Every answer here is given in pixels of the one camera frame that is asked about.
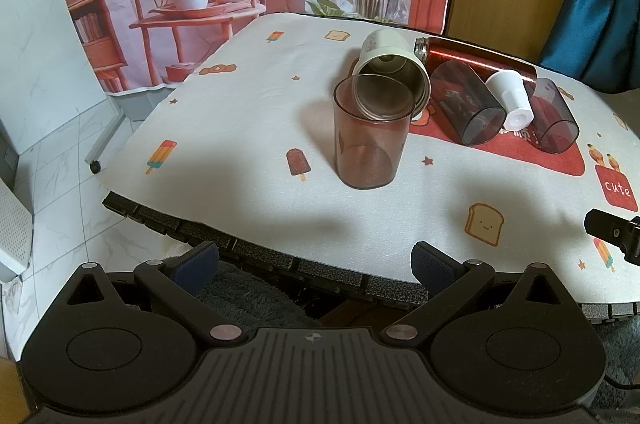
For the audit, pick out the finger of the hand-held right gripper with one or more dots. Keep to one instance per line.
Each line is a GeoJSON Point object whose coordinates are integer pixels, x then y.
{"type": "Point", "coordinates": [611, 231]}

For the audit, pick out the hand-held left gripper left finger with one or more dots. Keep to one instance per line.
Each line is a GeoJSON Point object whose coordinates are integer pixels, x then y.
{"type": "Point", "coordinates": [196, 265]}

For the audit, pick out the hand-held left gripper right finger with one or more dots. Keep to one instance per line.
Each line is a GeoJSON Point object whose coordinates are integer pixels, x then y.
{"type": "Point", "coordinates": [431, 264]}

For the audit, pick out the dark translucent plastic cup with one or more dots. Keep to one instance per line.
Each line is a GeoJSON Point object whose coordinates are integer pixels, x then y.
{"type": "Point", "coordinates": [462, 104]}
{"type": "Point", "coordinates": [552, 121]}

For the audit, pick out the brown translucent plastic cup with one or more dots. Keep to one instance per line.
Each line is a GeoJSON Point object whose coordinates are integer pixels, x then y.
{"type": "Point", "coordinates": [369, 139]}

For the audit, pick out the small white plastic cup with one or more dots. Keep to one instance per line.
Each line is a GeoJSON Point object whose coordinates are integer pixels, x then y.
{"type": "Point", "coordinates": [510, 96]}

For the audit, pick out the grey fluffy rug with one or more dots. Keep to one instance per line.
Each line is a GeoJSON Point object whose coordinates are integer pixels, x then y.
{"type": "Point", "coordinates": [250, 299]}

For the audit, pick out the black foam mat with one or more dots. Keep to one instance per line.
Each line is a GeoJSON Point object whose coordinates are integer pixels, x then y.
{"type": "Point", "coordinates": [280, 256]}

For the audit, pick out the white printed tablecloth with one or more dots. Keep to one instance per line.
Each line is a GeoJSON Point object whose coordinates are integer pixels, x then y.
{"type": "Point", "coordinates": [240, 124]}

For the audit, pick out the white perforated appliance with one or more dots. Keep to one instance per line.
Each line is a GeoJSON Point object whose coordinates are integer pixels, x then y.
{"type": "Point", "coordinates": [12, 229]}

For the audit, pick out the red metallic bottle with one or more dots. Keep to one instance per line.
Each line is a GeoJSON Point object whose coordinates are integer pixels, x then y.
{"type": "Point", "coordinates": [470, 56]}

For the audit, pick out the white insulated mug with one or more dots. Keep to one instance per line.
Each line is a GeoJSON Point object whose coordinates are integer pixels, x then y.
{"type": "Point", "coordinates": [395, 54]}

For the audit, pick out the brown board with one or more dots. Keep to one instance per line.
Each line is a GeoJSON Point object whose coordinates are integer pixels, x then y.
{"type": "Point", "coordinates": [10, 391]}

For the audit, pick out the white panel on caster stand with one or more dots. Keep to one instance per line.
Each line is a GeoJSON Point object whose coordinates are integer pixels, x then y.
{"type": "Point", "coordinates": [45, 44]}

